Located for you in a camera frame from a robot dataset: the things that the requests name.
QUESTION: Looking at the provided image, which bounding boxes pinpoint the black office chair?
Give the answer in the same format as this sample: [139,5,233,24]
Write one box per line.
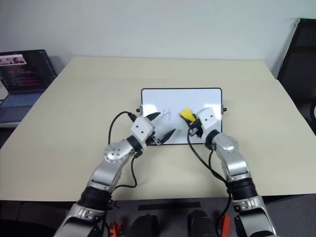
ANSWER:
[276,18,316,137]

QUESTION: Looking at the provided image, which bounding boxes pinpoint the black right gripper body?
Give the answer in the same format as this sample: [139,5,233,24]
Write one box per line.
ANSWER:
[188,119,203,138]

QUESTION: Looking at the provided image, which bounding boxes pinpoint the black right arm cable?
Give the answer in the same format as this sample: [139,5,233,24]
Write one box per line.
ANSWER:
[187,125,233,231]

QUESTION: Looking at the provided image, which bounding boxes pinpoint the orange-red plastic piece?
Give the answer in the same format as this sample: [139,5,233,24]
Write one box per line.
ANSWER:
[108,221,123,237]
[220,214,232,234]

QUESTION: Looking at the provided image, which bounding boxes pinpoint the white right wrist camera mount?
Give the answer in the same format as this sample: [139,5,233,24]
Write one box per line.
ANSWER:
[196,107,215,132]

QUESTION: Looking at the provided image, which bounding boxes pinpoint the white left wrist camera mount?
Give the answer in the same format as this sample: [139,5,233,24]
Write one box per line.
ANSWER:
[130,117,156,144]

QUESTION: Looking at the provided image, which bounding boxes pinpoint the small black-framed whiteboard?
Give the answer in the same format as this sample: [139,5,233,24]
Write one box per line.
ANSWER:
[136,87,228,146]

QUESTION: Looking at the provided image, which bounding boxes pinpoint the dark rounded shape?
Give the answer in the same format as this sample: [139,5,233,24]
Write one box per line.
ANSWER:
[128,214,159,237]
[186,209,218,237]

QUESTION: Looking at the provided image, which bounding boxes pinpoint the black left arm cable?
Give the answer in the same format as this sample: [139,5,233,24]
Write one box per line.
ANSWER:
[108,111,138,189]

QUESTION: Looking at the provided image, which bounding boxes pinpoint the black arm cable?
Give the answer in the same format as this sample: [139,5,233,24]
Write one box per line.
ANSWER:
[108,111,138,189]
[187,125,233,231]

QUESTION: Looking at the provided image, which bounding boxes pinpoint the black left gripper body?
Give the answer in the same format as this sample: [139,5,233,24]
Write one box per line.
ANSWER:
[146,129,163,147]

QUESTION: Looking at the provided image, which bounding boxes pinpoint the black flat strip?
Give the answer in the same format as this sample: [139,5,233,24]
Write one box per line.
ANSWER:
[137,201,202,211]

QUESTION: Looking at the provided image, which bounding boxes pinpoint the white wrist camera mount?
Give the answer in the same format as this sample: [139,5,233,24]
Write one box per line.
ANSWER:
[196,107,215,132]
[130,117,156,144]

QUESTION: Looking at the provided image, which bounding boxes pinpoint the yellow whiteboard eraser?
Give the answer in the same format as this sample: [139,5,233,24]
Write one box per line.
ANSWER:
[179,108,196,123]

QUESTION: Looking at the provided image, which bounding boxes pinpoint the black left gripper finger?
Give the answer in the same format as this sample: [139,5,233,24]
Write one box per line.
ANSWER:
[159,128,177,145]
[144,112,161,122]

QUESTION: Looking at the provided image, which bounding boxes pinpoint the open laptop with purple keyboard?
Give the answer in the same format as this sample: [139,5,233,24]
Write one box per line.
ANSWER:
[0,49,58,124]

